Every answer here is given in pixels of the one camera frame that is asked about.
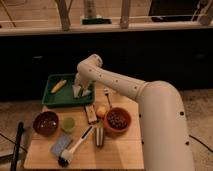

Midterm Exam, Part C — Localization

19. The green plastic tray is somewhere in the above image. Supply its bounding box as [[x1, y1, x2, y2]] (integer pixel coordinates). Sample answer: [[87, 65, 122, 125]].
[[42, 73, 95, 108]]

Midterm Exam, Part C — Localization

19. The yellow corn cob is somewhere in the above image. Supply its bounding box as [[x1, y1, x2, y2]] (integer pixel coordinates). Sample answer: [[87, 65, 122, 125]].
[[51, 80, 67, 94]]

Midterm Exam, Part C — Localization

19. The metal cup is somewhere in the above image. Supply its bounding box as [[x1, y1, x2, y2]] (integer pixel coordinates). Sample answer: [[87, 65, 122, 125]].
[[95, 127, 105, 148]]

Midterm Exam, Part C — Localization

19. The brown rectangular block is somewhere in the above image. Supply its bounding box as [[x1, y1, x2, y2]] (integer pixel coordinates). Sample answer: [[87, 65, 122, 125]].
[[85, 105, 97, 124]]

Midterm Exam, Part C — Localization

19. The dark red bowl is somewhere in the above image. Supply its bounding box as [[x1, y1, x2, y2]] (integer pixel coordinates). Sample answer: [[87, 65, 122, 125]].
[[33, 111, 59, 137]]

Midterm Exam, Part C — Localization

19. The yellow lemon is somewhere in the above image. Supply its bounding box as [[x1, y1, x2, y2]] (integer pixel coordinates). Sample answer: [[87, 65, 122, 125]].
[[96, 106, 107, 118]]

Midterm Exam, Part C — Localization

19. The blue sponge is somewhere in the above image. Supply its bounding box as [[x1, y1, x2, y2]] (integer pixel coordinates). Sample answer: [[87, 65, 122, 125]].
[[50, 134, 72, 157]]

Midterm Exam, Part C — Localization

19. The black pole stand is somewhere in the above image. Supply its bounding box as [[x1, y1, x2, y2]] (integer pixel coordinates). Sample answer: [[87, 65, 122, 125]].
[[10, 122, 24, 171]]

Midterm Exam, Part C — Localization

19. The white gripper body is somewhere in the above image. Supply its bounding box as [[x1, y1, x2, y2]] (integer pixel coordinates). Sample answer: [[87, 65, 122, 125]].
[[72, 73, 93, 95]]

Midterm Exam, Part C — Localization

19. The black cable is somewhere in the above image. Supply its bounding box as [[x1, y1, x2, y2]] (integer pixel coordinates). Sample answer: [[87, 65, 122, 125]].
[[189, 133, 213, 154]]

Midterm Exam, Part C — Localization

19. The metal fork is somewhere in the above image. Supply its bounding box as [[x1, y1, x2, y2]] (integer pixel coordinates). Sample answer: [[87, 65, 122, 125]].
[[104, 88, 112, 109]]

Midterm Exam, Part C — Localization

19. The white dish brush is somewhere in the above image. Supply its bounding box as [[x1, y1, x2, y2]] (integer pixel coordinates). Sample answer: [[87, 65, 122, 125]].
[[58, 126, 94, 167]]

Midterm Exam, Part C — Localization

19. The green small cup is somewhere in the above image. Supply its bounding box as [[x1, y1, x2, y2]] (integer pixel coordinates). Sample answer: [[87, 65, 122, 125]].
[[61, 117, 75, 133]]

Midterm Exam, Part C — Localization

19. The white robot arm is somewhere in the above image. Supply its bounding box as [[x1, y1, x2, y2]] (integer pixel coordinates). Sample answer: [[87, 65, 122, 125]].
[[77, 54, 195, 171]]

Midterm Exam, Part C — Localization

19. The orange bowl with berries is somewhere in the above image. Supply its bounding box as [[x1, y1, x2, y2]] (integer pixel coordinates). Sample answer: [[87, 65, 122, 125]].
[[103, 107, 131, 135]]

